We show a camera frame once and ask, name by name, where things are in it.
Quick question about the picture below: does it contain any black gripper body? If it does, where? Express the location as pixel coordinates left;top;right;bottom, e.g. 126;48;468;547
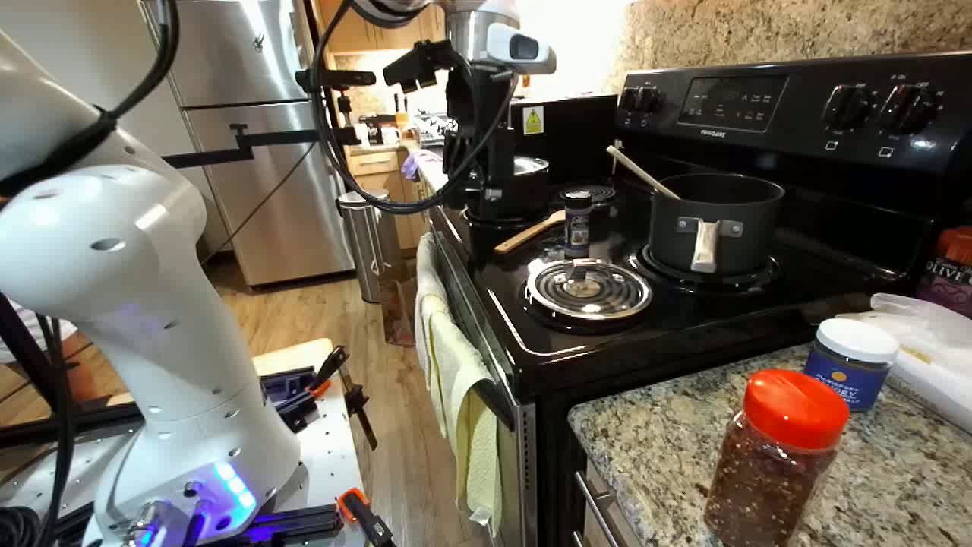
444;60;521;194

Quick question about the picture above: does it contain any long wooden spoon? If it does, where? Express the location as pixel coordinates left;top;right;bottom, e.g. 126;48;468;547
491;206;571;259

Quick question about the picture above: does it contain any white robot base platform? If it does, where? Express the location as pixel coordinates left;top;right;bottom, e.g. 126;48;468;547
0;338;368;547

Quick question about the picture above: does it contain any short wooden spoon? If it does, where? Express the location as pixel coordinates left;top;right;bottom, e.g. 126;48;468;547
605;141;683;204

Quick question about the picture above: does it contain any black electric stove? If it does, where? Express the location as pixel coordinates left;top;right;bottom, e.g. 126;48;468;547
428;50;972;547

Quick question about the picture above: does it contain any black-capped spice shaker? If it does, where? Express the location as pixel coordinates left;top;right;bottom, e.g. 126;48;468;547
562;188;602;254

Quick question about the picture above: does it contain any black appliance yellow sticker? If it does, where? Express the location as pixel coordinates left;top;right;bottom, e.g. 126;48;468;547
510;95;618;190

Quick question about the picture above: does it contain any wooden base cabinet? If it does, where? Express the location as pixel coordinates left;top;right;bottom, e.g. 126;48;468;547
342;141;434;254

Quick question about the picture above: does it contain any steel trash can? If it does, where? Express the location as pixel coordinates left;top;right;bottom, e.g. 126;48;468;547
335;188;390;304

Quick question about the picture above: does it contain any stainless steel refrigerator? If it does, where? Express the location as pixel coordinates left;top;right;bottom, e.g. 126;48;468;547
150;0;358;289

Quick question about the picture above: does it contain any pale yellow dish towel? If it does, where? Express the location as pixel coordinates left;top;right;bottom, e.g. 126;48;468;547
411;234;506;541

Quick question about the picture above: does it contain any black plug connector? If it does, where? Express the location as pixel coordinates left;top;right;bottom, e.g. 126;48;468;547
274;342;352;411

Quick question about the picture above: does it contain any red-lid chili flake jar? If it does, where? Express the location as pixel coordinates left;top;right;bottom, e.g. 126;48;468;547
701;367;854;547

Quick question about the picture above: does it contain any blue jar white lid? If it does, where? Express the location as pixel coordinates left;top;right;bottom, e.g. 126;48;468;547
802;315;902;412

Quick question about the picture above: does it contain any red-lid purple label jar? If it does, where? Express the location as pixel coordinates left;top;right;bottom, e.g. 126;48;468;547
916;225;972;318

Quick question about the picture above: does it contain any white plastic bag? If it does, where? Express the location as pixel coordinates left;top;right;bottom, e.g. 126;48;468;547
837;290;972;433

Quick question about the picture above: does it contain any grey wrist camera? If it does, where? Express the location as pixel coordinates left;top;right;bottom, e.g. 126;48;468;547
484;21;558;75

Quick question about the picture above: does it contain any wooden wall cabinet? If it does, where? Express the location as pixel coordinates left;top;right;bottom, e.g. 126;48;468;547
313;0;448;55

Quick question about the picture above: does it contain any black stereo camera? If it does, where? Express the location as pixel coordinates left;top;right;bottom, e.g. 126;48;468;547
295;66;380;91

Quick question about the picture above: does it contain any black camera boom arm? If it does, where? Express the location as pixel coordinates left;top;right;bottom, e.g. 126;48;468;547
160;119;365;171

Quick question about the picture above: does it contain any black handled tool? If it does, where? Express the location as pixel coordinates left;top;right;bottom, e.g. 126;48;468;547
339;375;382;453

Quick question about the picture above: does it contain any black pot with handle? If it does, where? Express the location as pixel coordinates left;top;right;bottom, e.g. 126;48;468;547
643;171;787;280

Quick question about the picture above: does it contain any red-handled tool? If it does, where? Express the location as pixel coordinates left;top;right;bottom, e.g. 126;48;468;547
335;486;399;547

